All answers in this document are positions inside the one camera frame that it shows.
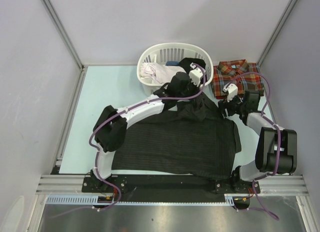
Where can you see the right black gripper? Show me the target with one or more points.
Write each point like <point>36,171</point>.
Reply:
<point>223,105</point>

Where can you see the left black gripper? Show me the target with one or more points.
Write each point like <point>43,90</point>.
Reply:
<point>196,89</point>

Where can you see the dark striped long sleeve shirt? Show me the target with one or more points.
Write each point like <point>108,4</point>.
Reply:
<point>195,139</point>

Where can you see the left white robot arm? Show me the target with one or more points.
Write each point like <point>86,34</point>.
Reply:
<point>110,130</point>

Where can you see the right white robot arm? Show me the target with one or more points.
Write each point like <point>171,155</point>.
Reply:
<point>277,147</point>

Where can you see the black garment in basket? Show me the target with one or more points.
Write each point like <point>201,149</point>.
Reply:
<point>184,65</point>

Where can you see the blue garment in basket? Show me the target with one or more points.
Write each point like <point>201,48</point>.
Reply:
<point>172,63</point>

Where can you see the red plaid folded shirt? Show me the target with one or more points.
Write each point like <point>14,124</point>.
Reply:
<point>245,72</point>

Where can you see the white shirt in basket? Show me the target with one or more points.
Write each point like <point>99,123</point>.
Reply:
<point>156,73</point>

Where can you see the white plastic laundry basket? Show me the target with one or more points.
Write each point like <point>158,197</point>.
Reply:
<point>159,63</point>

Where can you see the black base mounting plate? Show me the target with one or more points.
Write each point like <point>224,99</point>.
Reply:
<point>164,188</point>

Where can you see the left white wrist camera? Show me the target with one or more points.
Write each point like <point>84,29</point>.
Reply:
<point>196,74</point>

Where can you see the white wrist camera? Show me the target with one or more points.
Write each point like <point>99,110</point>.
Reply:
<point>196,74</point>
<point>231,91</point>

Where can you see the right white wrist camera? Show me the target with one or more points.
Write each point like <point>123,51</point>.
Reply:
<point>231,91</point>

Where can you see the white slotted cable duct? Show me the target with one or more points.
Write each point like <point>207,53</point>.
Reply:
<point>99,200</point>

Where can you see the right aluminium corner post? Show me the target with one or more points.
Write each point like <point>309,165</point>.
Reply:
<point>278,28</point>

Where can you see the aluminium corner post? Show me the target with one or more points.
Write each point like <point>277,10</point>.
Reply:
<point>49,7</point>
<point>278,28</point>

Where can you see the left aluminium corner post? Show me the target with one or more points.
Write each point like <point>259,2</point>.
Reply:
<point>49,7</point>

